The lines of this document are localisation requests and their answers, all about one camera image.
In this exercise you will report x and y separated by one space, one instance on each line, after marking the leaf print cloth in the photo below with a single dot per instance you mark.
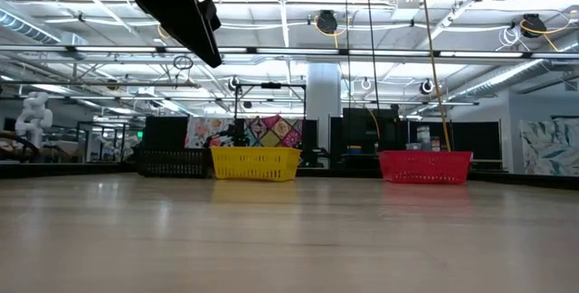
549 148

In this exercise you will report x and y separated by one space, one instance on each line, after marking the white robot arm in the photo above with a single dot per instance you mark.
34 114

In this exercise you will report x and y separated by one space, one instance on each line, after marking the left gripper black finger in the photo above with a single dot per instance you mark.
210 15
190 31

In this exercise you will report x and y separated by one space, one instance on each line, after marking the black partition panel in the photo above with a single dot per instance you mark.
475 139
165 132

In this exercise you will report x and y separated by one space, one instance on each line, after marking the white square column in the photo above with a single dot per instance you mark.
323 103

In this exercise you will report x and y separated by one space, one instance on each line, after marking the red slotted plastic basket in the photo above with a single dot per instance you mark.
425 166

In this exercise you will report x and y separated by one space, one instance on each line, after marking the yellow pole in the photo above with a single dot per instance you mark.
434 62

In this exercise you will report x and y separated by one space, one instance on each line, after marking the yellow slotted plastic basket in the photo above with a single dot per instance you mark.
255 164

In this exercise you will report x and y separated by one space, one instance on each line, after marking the colourful patchwork quilt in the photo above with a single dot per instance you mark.
276 132

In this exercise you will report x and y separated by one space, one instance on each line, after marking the black gantry frame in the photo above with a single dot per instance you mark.
271 85

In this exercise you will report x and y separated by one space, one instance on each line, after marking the floral print cloth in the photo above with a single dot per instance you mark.
199 132

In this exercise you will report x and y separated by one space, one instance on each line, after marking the black slotted plastic basket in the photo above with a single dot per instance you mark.
174 163

